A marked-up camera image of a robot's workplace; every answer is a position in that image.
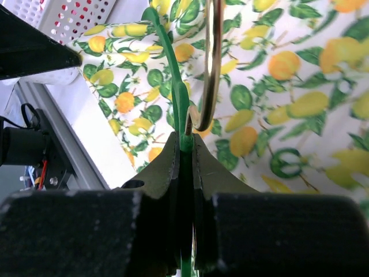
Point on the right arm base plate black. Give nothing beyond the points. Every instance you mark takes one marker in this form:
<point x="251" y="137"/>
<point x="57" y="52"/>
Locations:
<point x="36" y="145"/>

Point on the green plastic hanger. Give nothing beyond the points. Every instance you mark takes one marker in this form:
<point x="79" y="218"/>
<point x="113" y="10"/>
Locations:
<point x="188" y="117"/>

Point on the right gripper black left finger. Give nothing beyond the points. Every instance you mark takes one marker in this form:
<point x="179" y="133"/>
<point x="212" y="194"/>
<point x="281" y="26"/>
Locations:
<point x="128" y="231"/>

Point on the white plastic basket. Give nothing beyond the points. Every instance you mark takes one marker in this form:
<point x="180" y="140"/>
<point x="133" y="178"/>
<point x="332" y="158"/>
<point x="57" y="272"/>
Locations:
<point x="62" y="21"/>

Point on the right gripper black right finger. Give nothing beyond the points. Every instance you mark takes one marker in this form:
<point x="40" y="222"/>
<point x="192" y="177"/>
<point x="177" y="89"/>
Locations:
<point x="242" y="232"/>

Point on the lemon print skirt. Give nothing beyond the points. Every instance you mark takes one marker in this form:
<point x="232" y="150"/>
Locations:
<point x="292" y="107"/>

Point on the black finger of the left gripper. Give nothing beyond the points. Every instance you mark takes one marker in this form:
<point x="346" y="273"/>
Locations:
<point x="26" y="51"/>

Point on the aluminium rail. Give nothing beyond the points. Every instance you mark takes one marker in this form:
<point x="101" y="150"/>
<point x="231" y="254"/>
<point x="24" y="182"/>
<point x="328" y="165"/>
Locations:
<point x="86" y="175"/>

